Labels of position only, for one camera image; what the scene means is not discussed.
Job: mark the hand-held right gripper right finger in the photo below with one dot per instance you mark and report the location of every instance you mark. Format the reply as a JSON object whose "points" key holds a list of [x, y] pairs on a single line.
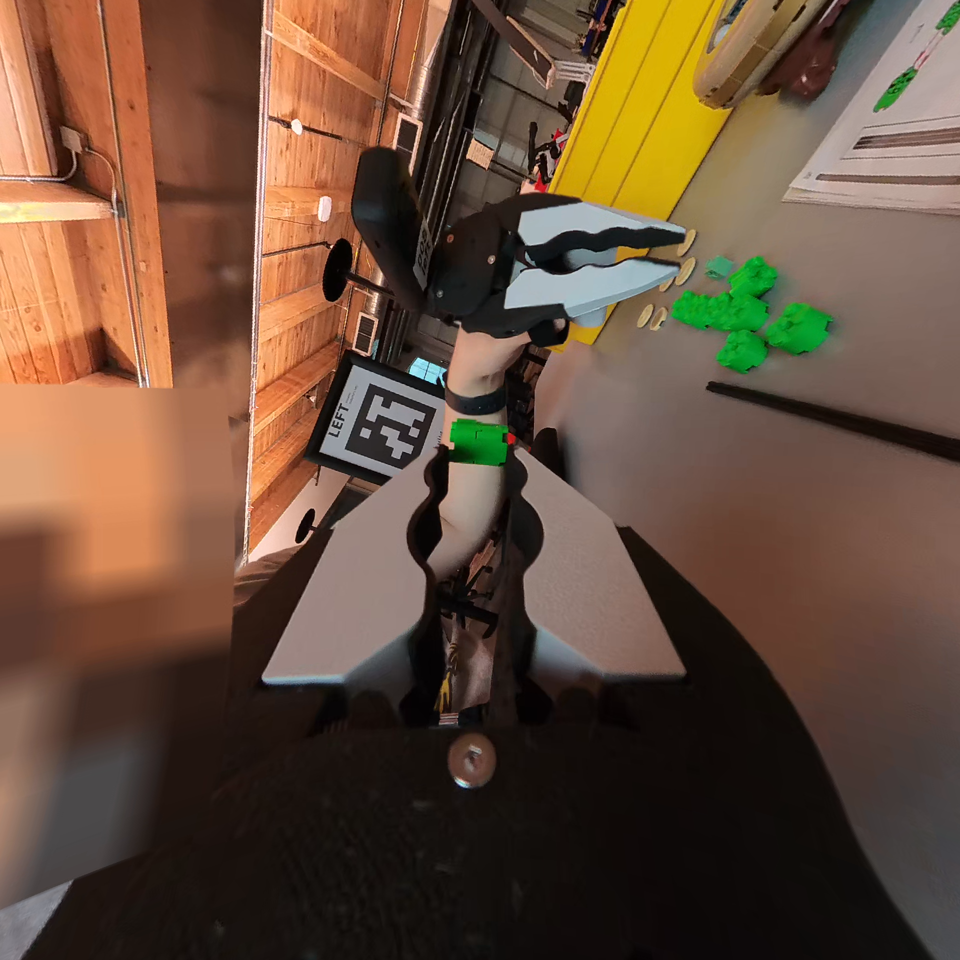
{"points": [[600, 600]]}

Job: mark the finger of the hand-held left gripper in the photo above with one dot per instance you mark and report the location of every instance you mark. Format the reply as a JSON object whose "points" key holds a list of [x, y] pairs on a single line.
{"points": [[570, 289], [577, 217]]}

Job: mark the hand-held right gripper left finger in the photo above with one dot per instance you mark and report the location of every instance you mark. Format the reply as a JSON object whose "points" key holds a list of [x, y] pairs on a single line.
{"points": [[352, 592]]}

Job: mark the small green square plate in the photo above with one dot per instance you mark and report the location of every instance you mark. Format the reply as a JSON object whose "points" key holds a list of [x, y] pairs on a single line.
{"points": [[718, 267]]}

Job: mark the green brick assembly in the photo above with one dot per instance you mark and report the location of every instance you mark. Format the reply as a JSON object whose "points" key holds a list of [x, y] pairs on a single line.
{"points": [[476, 442]]}

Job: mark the person's left hand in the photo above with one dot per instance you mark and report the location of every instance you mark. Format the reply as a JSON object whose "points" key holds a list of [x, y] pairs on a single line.
{"points": [[484, 360]]}

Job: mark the black pendant lamp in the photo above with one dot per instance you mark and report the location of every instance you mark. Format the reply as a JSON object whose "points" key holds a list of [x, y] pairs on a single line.
{"points": [[304, 525], [337, 270]]}

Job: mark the black office chair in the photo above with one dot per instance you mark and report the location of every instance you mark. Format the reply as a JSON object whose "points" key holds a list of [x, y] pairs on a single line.
{"points": [[461, 600]]}

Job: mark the yellow box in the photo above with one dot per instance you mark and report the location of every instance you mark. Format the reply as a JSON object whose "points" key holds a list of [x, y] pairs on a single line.
{"points": [[637, 112]]}

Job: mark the black wristband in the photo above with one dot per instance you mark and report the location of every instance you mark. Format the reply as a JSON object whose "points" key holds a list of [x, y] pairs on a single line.
{"points": [[476, 402]]}

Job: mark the cluster of green round bricks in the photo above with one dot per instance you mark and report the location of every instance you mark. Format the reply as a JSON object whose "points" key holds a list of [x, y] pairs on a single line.
{"points": [[739, 311]]}

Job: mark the tan brick-built pot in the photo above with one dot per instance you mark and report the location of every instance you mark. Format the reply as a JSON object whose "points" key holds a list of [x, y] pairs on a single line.
{"points": [[750, 52]]}

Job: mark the brown brick piece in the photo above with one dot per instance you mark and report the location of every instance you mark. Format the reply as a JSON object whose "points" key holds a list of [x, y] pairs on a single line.
{"points": [[814, 67]]}

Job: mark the black thin rod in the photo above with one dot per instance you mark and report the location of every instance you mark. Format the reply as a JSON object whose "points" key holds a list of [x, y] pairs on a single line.
{"points": [[825, 415]]}

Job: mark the building instruction booklet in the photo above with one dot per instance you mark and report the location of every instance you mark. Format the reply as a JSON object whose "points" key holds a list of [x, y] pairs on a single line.
{"points": [[900, 112]]}

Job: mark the white junction box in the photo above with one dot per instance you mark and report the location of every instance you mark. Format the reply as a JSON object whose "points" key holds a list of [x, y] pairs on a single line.
{"points": [[74, 139]]}

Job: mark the silver ventilation duct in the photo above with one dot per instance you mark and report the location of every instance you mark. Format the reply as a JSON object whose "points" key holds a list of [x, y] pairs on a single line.
{"points": [[429, 82]]}

